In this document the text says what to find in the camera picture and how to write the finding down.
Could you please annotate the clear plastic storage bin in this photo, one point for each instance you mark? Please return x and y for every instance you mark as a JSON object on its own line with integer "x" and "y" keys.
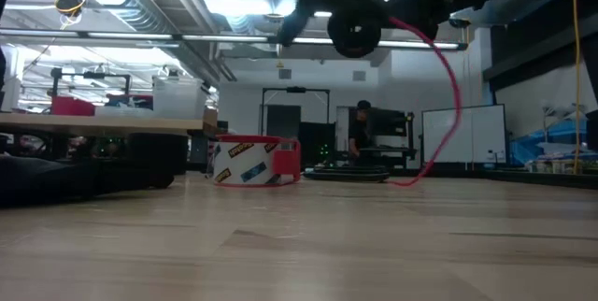
{"x": 180, "y": 100}

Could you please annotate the silver ventilation duct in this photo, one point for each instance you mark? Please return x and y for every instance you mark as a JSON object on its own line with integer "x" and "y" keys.
{"x": 140, "y": 6}

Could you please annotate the wood-top grey workbench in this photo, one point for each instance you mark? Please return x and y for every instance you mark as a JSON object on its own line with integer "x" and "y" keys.
{"x": 93, "y": 124}

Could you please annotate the black overhead rig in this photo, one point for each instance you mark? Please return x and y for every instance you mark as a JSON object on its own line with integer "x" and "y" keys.
{"x": 89, "y": 75}

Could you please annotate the long ceiling light bar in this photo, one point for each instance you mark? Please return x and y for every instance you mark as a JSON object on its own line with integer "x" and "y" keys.
{"x": 117, "y": 35}

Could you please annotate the black work glove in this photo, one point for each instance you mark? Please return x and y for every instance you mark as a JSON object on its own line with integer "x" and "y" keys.
{"x": 56, "y": 182}

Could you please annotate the black equipment desk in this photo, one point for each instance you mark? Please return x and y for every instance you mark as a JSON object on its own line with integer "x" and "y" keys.
{"x": 392, "y": 123}

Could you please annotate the black gantry stand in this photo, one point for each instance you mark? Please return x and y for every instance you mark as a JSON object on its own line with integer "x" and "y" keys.
{"x": 295, "y": 90}

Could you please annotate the person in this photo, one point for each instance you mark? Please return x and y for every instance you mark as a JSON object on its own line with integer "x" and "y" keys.
{"x": 360, "y": 133}

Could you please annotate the whiteboard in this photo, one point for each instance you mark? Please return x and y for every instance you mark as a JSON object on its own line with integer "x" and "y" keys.
{"x": 476, "y": 135}

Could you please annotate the red packing tape dispenser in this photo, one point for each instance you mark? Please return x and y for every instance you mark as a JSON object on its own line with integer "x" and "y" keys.
{"x": 247, "y": 161}

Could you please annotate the cardboard box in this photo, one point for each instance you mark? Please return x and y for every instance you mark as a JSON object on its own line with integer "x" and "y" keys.
{"x": 211, "y": 118}

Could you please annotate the red plastic bin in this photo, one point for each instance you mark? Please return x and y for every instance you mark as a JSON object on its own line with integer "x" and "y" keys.
{"x": 72, "y": 106}

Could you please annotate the blue tarp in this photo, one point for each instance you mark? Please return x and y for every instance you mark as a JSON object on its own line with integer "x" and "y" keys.
{"x": 551, "y": 142}

